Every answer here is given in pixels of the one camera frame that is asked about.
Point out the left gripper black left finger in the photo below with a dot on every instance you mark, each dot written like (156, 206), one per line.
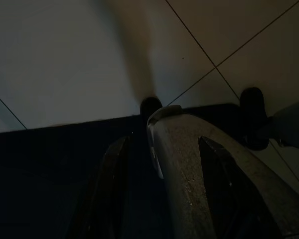
(107, 199)

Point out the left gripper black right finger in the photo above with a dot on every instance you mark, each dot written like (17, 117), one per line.
(226, 199)

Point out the black rounded-corner floor mat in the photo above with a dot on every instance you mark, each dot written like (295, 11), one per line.
(40, 174)

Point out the black robot left foot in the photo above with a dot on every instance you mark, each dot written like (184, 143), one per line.
(150, 105)

